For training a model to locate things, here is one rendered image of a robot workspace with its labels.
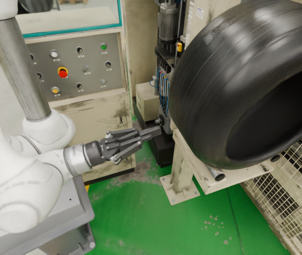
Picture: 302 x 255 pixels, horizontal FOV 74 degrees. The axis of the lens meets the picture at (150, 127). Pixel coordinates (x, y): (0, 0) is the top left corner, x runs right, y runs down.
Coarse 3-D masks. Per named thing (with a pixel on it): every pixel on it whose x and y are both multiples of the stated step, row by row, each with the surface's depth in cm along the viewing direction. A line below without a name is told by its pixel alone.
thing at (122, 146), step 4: (128, 140) 62; (132, 140) 62; (136, 140) 62; (116, 144) 61; (120, 144) 62; (124, 144) 61; (128, 144) 62; (132, 144) 62; (108, 148) 60; (112, 148) 60; (120, 148) 62; (124, 148) 62
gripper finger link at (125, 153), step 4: (136, 144) 61; (140, 144) 61; (128, 148) 60; (132, 148) 60; (136, 148) 61; (140, 148) 62; (120, 152) 59; (124, 152) 59; (128, 152) 60; (132, 152) 61; (116, 156) 59; (120, 156) 59; (124, 156) 60; (116, 160) 58; (120, 160) 60; (116, 164) 59
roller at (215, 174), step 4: (208, 168) 84; (220, 168) 82; (212, 172) 82; (216, 172) 80; (212, 176) 82; (216, 176) 80; (220, 176) 79; (224, 176) 80; (216, 180) 81; (220, 180) 82
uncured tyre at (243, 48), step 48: (288, 0) 57; (192, 48) 60; (240, 48) 49; (288, 48) 45; (192, 96) 58; (240, 96) 49; (288, 96) 87; (192, 144) 65; (240, 144) 92; (288, 144) 77
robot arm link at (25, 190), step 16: (0, 128) 44; (0, 144) 42; (0, 160) 41; (16, 160) 42; (32, 160) 44; (0, 176) 40; (16, 176) 40; (32, 176) 42; (48, 176) 45; (0, 192) 40; (16, 192) 38; (32, 192) 39; (48, 192) 42; (0, 208) 37; (16, 208) 37; (32, 208) 38; (48, 208) 42; (0, 224) 37; (16, 224) 38; (32, 224) 39
